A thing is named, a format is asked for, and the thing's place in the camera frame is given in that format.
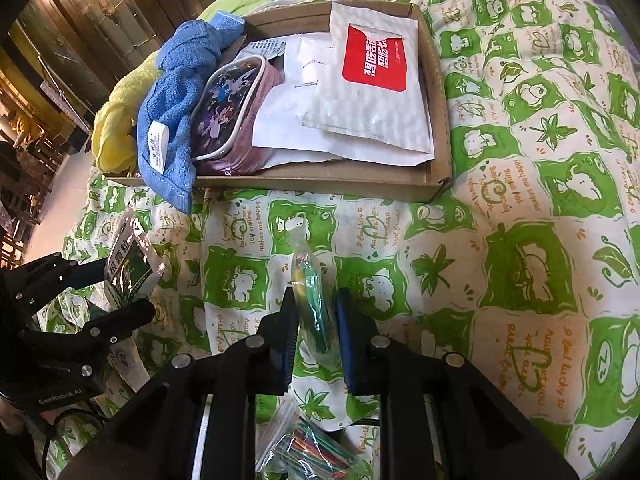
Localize yellow towel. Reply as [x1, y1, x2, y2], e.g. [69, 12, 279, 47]
[91, 51, 162, 174]

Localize white gauze packet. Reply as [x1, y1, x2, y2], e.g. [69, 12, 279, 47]
[260, 148, 341, 169]
[253, 32, 434, 167]

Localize blue towel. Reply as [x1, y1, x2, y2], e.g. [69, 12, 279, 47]
[137, 11, 245, 214]

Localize green patterned quilt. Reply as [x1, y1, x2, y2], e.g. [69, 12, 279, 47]
[62, 0, 639, 479]

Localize cartoon clear pouch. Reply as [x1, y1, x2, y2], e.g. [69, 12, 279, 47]
[191, 55, 282, 177]

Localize wooden glass door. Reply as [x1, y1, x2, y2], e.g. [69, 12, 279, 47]
[9, 0, 215, 112]

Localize shallow cardboard box tray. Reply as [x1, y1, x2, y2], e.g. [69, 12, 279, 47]
[106, 0, 454, 204]

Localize red white wet wipe pack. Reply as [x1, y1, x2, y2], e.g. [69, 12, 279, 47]
[302, 2, 434, 160]

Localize bag of colourful sticks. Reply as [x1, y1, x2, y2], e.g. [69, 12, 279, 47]
[255, 399, 374, 479]

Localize small bag green items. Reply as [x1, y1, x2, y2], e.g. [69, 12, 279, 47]
[288, 219, 340, 368]

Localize green herbal granule sachet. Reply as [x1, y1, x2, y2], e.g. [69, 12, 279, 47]
[104, 207, 165, 309]

